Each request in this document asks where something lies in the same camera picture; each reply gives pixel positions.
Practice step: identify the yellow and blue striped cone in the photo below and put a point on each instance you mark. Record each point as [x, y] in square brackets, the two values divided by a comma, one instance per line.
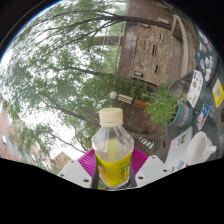
[146, 143]

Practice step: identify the small colourful card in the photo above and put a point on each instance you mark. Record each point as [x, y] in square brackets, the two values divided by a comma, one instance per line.
[202, 116]

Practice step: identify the green plant in teal pot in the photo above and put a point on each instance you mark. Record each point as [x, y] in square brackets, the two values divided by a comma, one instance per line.
[181, 115]

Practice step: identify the yellow square card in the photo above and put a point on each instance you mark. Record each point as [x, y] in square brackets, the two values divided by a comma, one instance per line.
[218, 92]

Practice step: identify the yellow-labelled clear drink bottle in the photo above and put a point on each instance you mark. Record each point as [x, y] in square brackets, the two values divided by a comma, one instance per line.
[113, 163]

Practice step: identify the black wall lantern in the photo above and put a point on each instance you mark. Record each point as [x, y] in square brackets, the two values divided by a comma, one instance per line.
[145, 25]
[138, 73]

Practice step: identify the wooden lamp post with globe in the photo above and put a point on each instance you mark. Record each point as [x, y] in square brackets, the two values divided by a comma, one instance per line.
[138, 102]

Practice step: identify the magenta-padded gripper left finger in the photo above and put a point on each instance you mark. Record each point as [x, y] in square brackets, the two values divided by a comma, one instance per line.
[75, 173]

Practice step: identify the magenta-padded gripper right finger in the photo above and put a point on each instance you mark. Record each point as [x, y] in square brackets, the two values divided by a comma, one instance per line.
[153, 170]

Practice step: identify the white printed booklet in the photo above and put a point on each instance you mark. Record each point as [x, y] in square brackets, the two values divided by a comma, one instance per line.
[195, 88]

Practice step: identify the white ceramic mug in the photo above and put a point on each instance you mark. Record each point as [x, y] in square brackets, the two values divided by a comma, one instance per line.
[196, 150]

